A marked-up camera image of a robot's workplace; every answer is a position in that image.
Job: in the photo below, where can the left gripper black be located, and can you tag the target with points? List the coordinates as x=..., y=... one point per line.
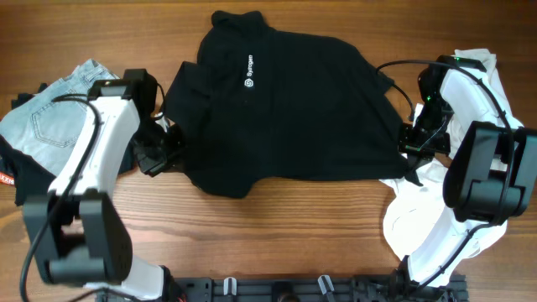
x=153, y=167

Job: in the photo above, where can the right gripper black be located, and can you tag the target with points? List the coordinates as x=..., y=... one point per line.
x=416, y=151

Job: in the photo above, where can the black polo shirt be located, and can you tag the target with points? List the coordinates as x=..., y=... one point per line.
x=261, y=102

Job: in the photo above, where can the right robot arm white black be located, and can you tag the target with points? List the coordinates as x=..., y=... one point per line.
x=490, y=179

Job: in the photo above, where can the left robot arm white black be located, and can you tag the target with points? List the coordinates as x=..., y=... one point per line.
x=76, y=236

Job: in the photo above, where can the white crumpled shirt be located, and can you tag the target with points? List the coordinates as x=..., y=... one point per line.
x=412, y=214

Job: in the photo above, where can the light blue folded jeans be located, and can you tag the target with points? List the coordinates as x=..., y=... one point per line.
x=47, y=131

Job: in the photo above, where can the black folded shirt under jeans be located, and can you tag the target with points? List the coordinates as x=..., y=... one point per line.
x=28, y=176

